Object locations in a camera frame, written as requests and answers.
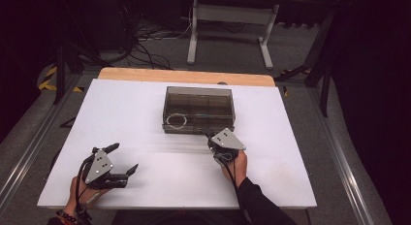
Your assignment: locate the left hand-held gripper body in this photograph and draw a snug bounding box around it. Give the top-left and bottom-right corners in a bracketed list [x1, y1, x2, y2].
[81, 146, 130, 190]

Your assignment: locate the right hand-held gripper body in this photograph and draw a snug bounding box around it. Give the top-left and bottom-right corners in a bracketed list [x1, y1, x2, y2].
[206, 127, 247, 168]

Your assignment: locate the smoky transparent drawer box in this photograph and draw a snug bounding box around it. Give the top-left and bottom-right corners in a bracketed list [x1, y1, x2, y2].
[162, 85, 237, 135]

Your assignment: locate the clear bead bracelet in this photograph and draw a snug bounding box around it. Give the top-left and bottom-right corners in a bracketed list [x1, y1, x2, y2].
[166, 112, 188, 130]

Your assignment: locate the person's right hand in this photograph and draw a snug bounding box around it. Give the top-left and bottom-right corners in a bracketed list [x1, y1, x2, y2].
[221, 149, 249, 189]

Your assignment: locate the person's left hand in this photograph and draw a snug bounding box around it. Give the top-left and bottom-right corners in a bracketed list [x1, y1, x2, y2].
[66, 177, 111, 215]

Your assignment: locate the white board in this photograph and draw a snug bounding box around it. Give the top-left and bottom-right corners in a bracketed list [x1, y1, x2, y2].
[37, 78, 318, 209]

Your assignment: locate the person's dark clothing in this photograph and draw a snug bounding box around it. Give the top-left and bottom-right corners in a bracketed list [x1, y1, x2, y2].
[111, 209, 250, 225]

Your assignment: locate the yellow black floor tape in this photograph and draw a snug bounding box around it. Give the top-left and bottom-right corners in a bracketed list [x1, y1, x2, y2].
[38, 66, 85, 93]

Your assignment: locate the black metal stand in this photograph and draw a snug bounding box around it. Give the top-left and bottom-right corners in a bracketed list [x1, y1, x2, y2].
[274, 11, 337, 117]
[52, 40, 67, 106]

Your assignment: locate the white metal stand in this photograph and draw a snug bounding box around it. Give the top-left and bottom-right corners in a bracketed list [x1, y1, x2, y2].
[186, 0, 322, 71]

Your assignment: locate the black equipment cabinet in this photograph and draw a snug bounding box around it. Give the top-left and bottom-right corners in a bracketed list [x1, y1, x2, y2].
[96, 0, 139, 51]

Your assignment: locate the right hand-held gripper cable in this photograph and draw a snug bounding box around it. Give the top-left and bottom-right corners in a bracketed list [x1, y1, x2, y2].
[215, 151, 241, 200]

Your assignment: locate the hand-held gripper cable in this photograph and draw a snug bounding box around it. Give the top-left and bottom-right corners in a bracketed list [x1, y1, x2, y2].
[215, 151, 241, 200]
[75, 153, 93, 225]

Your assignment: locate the left hand-held gripper cable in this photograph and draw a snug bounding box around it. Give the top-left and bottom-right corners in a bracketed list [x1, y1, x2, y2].
[75, 153, 93, 225]

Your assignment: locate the dark bead wrist bracelet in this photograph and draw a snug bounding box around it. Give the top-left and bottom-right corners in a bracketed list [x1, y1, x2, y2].
[55, 209, 80, 225]

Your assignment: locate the aluminium rail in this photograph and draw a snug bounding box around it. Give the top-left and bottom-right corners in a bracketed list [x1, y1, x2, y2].
[306, 87, 376, 225]
[0, 74, 81, 207]

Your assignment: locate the bundle of floor cables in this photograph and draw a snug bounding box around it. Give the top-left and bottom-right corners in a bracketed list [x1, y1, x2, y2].
[122, 11, 195, 71]

